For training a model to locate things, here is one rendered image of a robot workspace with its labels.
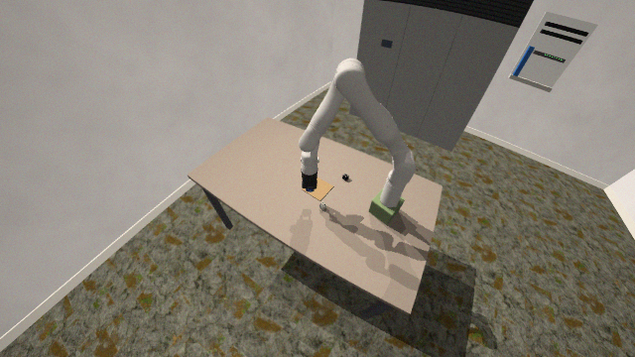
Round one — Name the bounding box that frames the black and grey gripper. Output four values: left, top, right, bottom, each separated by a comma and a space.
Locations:
301, 158, 319, 191

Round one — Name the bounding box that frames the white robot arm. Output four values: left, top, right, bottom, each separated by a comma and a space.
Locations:
299, 59, 416, 207

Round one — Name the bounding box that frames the tan square mat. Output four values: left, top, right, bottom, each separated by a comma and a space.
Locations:
302, 178, 333, 201

